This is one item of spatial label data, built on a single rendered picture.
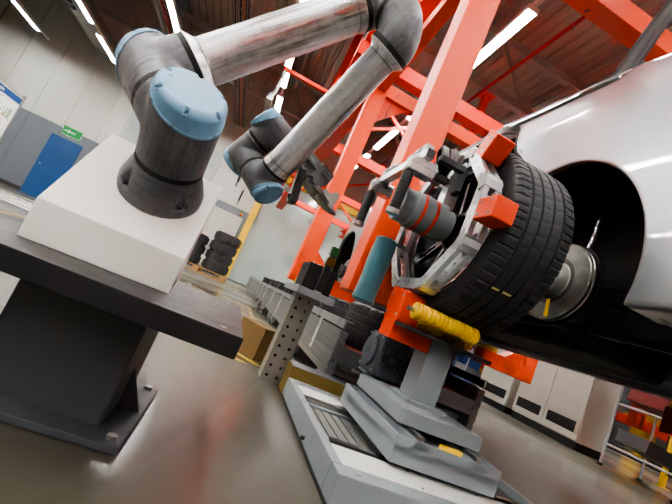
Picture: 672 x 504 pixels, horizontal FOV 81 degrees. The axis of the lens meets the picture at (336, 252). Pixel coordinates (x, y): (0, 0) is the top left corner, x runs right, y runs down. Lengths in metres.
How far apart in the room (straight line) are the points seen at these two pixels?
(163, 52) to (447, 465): 1.27
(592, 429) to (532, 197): 5.31
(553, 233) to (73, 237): 1.23
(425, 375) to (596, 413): 5.09
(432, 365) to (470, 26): 1.69
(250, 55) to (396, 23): 0.36
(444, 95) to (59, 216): 1.73
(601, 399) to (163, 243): 6.04
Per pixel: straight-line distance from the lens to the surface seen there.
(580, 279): 1.66
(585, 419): 6.32
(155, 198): 0.94
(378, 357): 1.63
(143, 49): 1.03
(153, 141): 0.89
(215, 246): 9.52
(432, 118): 2.06
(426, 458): 1.25
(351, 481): 1.02
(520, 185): 1.32
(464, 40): 2.32
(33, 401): 0.98
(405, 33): 1.09
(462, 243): 1.21
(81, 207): 0.94
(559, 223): 1.36
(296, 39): 1.08
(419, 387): 1.44
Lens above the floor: 0.40
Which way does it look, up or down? 8 degrees up
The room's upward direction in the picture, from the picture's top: 23 degrees clockwise
